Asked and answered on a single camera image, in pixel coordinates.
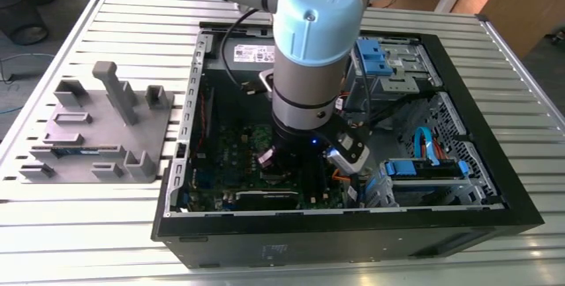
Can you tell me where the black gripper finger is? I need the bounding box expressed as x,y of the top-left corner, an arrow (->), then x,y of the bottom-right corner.
254,148 -> 278,169

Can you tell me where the green motherboard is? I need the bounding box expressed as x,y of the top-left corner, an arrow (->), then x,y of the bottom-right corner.
184,113 -> 352,213

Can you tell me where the black graphics card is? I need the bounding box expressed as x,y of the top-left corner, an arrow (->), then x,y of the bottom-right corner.
232,189 -> 301,213

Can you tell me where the short blue expansion slot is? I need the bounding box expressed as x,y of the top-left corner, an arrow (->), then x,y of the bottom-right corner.
194,169 -> 213,190

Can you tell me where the grey power supply unit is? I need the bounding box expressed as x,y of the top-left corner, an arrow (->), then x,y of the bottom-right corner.
202,37 -> 278,124

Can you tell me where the hard disk in blue carrier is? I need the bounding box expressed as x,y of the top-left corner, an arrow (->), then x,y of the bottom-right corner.
384,158 -> 469,181

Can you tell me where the black PC case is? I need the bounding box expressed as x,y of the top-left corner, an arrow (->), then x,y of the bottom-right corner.
150,20 -> 546,269

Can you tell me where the grey parts rack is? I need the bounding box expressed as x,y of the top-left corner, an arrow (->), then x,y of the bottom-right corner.
16,61 -> 177,185

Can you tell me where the metal drive cage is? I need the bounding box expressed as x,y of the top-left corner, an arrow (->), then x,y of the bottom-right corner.
362,158 -> 506,208
341,36 -> 444,113

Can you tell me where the blue RAM stick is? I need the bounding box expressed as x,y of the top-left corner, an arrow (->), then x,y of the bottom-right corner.
50,146 -> 101,156

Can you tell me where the wooden cabinet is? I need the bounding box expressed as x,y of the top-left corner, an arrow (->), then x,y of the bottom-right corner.
478,0 -> 565,60

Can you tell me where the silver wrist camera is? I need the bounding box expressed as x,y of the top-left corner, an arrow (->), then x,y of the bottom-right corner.
324,133 -> 370,174
257,68 -> 278,94

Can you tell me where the black camera bracket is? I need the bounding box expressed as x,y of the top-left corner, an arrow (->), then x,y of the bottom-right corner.
320,113 -> 373,154

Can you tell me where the orange red wire bundle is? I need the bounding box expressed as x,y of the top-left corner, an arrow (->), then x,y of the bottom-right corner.
333,91 -> 352,112

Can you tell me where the black camera cable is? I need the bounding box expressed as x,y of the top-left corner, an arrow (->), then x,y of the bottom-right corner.
348,47 -> 376,134
220,7 -> 268,97

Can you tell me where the black cable bundle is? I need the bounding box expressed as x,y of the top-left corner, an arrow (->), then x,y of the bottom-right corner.
368,89 -> 441,128

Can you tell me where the blue flat data cable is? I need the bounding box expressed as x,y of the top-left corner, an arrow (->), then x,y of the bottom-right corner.
413,126 -> 441,167

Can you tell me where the red flat data cable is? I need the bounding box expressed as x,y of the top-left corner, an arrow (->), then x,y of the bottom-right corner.
430,138 -> 448,163

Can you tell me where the blue drive bay bracket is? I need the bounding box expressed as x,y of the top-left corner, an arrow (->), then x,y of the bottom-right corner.
354,39 -> 396,77

